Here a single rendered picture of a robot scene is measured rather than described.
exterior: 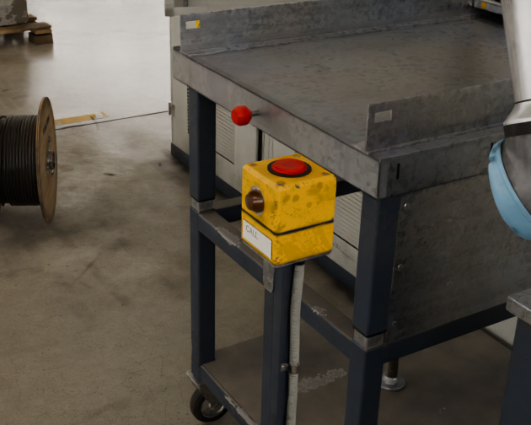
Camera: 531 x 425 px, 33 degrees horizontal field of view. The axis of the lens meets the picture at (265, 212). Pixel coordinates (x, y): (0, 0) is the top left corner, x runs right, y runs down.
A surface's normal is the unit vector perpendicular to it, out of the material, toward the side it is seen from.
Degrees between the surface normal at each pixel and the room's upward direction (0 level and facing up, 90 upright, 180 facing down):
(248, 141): 90
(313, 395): 0
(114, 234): 0
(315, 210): 90
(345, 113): 0
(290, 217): 89
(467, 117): 90
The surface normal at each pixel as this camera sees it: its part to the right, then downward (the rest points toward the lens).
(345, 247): -0.85, 0.20
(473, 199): 0.52, 0.38
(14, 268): 0.03, -0.90
